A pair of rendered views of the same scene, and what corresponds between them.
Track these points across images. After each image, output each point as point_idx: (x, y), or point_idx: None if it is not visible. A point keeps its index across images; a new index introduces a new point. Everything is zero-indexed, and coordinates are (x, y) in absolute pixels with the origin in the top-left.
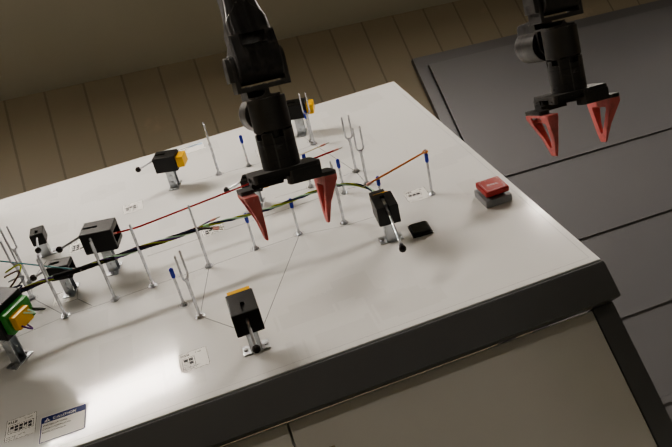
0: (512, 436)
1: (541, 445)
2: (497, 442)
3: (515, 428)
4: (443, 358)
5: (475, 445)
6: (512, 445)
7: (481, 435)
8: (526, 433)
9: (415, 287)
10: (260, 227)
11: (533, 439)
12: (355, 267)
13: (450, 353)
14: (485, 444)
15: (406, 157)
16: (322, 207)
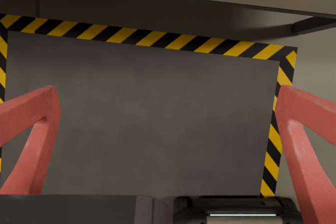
0: None
1: None
2: None
3: None
4: None
5: None
6: None
7: None
8: None
9: None
10: (26, 144)
11: None
12: None
13: None
14: None
15: None
16: (301, 116)
